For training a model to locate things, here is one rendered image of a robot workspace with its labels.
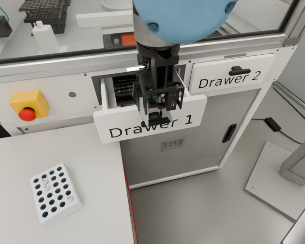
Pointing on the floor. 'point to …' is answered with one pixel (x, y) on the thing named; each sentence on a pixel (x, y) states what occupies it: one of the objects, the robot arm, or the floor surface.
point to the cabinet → (174, 137)
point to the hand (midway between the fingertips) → (154, 116)
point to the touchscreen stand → (284, 178)
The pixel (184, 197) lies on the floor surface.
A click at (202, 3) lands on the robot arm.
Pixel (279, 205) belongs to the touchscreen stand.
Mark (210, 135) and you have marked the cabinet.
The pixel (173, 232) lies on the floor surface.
